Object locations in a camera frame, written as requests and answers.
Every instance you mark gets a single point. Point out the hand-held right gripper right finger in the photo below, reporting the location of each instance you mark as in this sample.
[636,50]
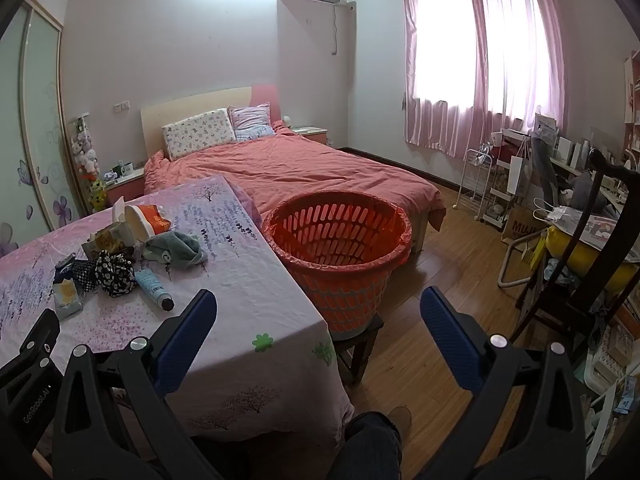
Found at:
[450,335]

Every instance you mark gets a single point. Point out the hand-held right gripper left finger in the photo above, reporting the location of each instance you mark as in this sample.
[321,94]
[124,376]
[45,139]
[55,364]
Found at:
[187,330]

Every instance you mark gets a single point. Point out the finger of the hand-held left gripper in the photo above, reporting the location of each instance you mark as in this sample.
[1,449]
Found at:
[37,355]

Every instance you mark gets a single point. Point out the orange plastic laundry basket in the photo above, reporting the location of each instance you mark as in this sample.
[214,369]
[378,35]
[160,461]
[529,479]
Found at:
[345,300]

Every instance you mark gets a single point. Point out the light blue tube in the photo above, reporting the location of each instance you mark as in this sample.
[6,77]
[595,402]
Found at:
[150,285]

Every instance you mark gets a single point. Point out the small snack packet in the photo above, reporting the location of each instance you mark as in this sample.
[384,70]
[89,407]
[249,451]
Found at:
[66,299]

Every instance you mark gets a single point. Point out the pink floral printed tablecloth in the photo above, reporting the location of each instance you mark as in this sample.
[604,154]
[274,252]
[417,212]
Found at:
[240,270]

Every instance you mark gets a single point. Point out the teal cloth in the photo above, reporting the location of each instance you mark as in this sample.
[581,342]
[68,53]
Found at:
[172,247]

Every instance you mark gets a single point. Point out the black floral scrunchie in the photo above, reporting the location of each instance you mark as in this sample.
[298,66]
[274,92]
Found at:
[115,272]

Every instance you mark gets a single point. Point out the dark blue packet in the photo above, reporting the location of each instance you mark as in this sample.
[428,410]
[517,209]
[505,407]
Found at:
[64,266]

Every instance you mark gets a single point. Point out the dark wooden stool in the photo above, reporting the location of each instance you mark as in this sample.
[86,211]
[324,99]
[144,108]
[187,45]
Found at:
[357,355]

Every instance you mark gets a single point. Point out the black dotted scrunchie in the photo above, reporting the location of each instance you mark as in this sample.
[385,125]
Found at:
[85,272]

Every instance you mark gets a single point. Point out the brown shoe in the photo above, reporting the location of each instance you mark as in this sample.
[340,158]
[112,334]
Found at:
[400,417]

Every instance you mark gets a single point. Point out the orange snack bag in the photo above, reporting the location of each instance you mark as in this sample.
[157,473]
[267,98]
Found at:
[156,217]

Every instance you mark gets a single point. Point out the yellow snack bag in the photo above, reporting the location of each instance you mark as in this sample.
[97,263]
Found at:
[107,241]

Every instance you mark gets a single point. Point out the brown paper bag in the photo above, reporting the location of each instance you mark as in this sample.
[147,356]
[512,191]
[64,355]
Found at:
[520,225]

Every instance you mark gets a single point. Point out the person's leg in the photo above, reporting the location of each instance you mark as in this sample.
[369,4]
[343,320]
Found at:
[370,450]

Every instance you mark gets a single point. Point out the yellow cushion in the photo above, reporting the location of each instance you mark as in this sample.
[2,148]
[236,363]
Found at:
[567,252]

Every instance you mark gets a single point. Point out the white storage trolley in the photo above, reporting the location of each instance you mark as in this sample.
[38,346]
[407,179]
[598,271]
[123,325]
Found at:
[500,195]

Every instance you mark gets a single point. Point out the pink and white nightstand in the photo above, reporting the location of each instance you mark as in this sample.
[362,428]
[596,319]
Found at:
[125,187]
[312,136]

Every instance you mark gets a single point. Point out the pile of boxes and papers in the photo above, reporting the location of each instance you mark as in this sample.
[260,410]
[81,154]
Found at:
[612,375]

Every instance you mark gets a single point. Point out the dark wooden chair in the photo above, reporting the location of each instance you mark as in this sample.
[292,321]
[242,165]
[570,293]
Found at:
[587,230]

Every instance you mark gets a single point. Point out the white paper bag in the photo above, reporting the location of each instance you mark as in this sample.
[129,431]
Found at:
[517,175]

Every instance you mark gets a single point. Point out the white mug with dark band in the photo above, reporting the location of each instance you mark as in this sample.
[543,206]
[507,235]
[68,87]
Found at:
[127,166]

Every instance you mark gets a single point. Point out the red box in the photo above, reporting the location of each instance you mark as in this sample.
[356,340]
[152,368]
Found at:
[501,152]

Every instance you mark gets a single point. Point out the floral print pillow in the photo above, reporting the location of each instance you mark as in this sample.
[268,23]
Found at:
[200,132]

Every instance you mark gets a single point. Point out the grey cloth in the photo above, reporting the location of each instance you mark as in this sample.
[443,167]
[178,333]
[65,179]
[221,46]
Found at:
[542,160]

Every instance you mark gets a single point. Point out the salmon pink duvet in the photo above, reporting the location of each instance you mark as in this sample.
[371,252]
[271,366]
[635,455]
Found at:
[310,170]

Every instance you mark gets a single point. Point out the clear tube of plush toys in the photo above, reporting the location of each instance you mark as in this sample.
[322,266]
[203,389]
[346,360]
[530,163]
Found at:
[82,150]

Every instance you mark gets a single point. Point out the pink striped pillow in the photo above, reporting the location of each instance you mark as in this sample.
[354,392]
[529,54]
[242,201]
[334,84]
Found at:
[252,120]

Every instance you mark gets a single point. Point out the cream and pink headboard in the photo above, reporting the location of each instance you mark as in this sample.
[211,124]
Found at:
[200,102]

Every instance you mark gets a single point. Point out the flower print sliding wardrobe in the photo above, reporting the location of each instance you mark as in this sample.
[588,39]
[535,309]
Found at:
[40,110]

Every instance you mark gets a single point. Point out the wooden bookshelf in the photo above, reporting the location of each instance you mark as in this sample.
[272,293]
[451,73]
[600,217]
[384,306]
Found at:
[631,105]

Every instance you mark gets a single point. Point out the pink curtain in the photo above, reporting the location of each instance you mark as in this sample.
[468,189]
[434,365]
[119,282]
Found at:
[480,35]

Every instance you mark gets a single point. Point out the white metal frame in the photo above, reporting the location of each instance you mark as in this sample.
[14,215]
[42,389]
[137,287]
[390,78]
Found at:
[504,265]

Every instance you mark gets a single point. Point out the white wall socket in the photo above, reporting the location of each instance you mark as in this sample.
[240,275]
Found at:
[122,106]

